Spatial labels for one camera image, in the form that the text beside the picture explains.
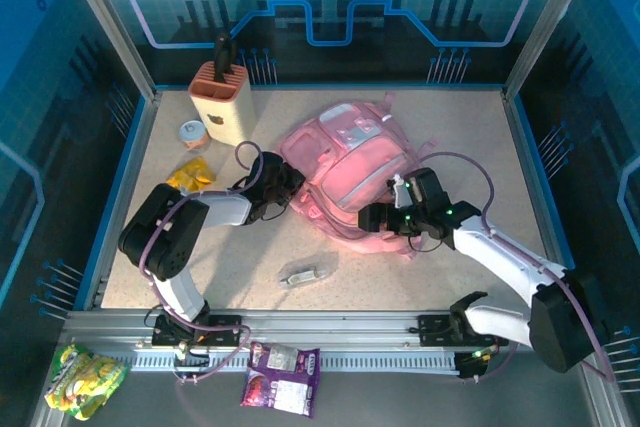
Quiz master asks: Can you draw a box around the pink student backpack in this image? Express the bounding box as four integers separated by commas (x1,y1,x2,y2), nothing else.
277,91,439,261

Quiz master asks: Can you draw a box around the clear plastic pencil box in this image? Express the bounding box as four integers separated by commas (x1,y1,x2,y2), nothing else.
277,250,341,292

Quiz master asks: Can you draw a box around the purple snack bag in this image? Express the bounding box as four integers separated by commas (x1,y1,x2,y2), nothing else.
239,340,322,419

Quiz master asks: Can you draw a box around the green yellow snack bag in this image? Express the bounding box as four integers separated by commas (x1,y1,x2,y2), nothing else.
43,343,132,422

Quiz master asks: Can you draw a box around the yellow snack packet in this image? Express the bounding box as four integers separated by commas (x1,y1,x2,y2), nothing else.
165,156,218,193

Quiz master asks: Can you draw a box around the beige knife block orange top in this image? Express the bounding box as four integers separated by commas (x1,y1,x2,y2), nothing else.
187,60,257,148

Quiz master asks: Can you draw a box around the small round tin can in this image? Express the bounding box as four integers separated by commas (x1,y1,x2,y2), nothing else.
178,119,211,152

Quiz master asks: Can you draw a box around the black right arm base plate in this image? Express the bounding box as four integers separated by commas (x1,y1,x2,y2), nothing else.
417,314,510,348

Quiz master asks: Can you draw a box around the aluminium mounting rail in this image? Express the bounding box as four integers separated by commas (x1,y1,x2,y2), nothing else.
59,309,601,354

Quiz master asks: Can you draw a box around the black knife handle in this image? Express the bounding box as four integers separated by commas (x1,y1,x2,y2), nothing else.
212,31,237,84

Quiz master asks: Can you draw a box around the slotted grey cable duct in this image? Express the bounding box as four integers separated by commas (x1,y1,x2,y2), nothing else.
124,350,461,374

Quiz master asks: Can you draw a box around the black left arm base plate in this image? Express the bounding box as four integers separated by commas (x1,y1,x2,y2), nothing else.
151,314,244,348

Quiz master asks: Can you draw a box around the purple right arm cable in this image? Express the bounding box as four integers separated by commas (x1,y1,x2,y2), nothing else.
414,150,616,384

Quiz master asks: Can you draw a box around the aluminium frame post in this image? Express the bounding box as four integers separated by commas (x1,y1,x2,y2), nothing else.
502,0,599,101
54,0,161,101

